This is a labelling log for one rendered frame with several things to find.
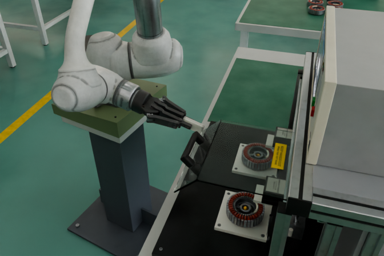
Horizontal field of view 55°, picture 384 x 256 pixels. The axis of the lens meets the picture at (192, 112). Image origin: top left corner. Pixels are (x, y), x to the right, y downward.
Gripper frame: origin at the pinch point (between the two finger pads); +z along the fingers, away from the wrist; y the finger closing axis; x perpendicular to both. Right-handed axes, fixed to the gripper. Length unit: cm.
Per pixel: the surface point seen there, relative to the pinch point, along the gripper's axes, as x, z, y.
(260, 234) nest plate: -10.1, 31.1, 19.0
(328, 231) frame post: 18, 38, 32
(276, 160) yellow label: 17.5, 24.5, 18.9
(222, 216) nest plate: -13.3, 19.6, 16.8
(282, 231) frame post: 11.3, 30.8, 32.2
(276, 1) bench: -24, 3, -194
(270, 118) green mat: -16, 24, -42
